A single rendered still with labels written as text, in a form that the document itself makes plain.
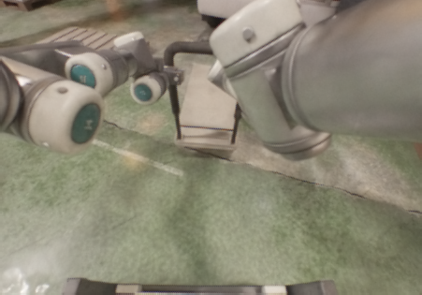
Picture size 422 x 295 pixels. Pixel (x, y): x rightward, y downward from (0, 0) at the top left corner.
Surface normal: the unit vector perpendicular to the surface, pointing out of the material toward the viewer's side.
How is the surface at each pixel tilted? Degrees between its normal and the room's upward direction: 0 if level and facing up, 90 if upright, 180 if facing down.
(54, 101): 22
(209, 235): 0
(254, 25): 67
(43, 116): 43
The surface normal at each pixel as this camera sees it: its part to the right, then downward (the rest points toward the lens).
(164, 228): 0.04, -0.64
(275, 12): 0.21, 0.23
